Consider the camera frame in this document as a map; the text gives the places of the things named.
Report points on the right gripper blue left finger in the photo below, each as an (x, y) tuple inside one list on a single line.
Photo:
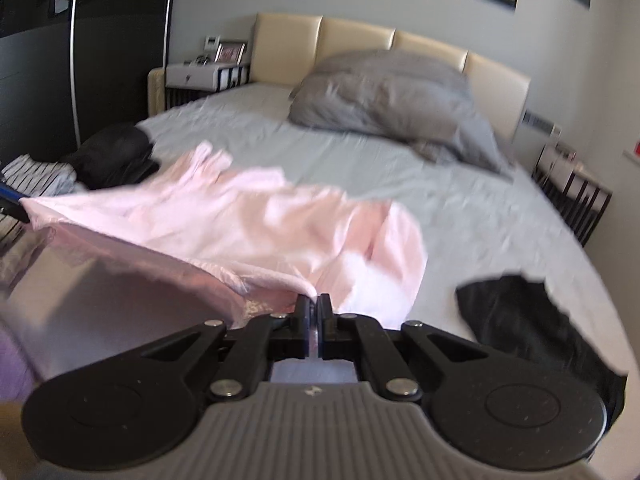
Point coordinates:
[(249, 353)]

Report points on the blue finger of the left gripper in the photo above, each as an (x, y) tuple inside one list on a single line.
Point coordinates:
[(10, 202)]

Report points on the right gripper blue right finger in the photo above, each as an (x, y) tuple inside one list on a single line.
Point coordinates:
[(363, 341)]

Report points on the pink embossed garment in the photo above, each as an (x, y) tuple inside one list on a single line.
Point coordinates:
[(246, 241)]

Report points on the grey striped folded clothes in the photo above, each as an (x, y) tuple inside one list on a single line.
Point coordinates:
[(41, 178)]

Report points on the folded black clothes pile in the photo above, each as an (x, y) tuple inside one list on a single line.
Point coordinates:
[(115, 156)]

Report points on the small black garment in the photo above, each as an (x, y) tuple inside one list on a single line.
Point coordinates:
[(517, 316)]

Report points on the black wardrobe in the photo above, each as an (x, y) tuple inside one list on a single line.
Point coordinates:
[(70, 68)]

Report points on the cream radiator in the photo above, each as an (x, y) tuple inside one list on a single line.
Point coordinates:
[(156, 92)]

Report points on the grey bed sheet mattress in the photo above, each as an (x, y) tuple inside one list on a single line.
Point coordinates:
[(66, 315)]

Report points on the white left nightstand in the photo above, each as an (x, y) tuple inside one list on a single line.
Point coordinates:
[(185, 83)]

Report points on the grey crumpled duvet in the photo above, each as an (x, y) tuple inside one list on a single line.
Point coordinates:
[(422, 104)]

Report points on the framed photo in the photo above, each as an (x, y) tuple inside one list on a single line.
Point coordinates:
[(230, 52)]

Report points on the cream padded headboard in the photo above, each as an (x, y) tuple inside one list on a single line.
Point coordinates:
[(286, 48)]

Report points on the wall thermostat panel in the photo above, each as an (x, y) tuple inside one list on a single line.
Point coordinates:
[(211, 43)]

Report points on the right nightstand dark frame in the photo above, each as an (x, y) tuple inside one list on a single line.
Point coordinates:
[(578, 196)]

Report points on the wall switch panel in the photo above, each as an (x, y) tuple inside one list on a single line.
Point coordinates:
[(541, 124)]

